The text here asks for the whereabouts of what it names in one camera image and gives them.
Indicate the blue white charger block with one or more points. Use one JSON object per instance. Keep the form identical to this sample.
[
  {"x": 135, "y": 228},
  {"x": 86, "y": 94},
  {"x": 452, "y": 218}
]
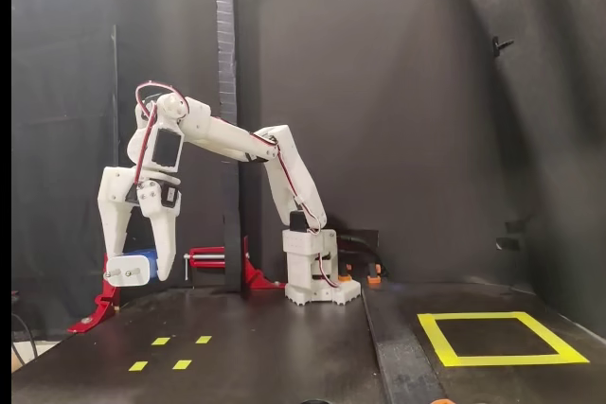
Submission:
[{"x": 128, "y": 271}]

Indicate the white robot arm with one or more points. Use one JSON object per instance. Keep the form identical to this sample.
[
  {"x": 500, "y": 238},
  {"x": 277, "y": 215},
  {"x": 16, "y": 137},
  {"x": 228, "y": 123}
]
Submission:
[{"x": 237, "y": 139}]

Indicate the yellow tape square outline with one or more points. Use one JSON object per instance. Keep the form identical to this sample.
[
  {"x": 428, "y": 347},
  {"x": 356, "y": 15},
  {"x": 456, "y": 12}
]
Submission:
[{"x": 502, "y": 359}]

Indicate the red angled clamp bracket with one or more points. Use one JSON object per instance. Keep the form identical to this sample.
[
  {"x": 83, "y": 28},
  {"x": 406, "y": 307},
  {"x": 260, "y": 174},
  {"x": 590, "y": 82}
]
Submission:
[{"x": 101, "y": 304}]

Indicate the tall black taped post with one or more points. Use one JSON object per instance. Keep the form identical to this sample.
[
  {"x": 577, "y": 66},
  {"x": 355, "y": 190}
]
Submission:
[{"x": 227, "y": 44}]

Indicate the red screw clamp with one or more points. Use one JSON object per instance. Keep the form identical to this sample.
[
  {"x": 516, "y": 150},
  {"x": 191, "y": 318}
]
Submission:
[{"x": 255, "y": 276}]

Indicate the small yellow tape marker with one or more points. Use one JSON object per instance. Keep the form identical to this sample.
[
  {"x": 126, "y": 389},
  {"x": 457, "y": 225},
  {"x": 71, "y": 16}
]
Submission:
[
  {"x": 182, "y": 364},
  {"x": 138, "y": 366},
  {"x": 161, "y": 341},
  {"x": 203, "y": 339}
]

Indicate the black tape piece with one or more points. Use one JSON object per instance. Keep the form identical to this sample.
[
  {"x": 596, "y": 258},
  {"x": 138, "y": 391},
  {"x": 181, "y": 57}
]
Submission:
[
  {"x": 515, "y": 225},
  {"x": 507, "y": 243}
]

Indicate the black flat beam strip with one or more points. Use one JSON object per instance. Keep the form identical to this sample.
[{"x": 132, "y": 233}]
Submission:
[{"x": 397, "y": 352}]

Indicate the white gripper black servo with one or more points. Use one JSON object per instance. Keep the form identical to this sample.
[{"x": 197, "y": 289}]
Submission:
[{"x": 151, "y": 195}]

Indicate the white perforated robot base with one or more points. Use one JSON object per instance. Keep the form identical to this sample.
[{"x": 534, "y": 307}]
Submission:
[{"x": 303, "y": 290}]

